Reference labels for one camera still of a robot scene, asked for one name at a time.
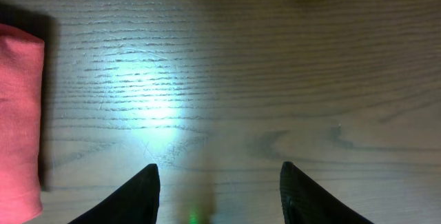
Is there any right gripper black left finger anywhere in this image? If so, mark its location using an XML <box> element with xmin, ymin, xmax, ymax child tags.
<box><xmin>70</xmin><ymin>164</ymin><xmax>161</xmax><ymax>224</ymax></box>

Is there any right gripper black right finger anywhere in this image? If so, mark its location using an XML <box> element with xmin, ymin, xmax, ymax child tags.
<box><xmin>280</xmin><ymin>161</ymin><xmax>373</xmax><ymax>224</ymax></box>

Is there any red soccer t-shirt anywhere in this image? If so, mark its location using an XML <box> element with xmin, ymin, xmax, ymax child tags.
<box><xmin>1</xmin><ymin>25</ymin><xmax>45</xmax><ymax>223</ymax></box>

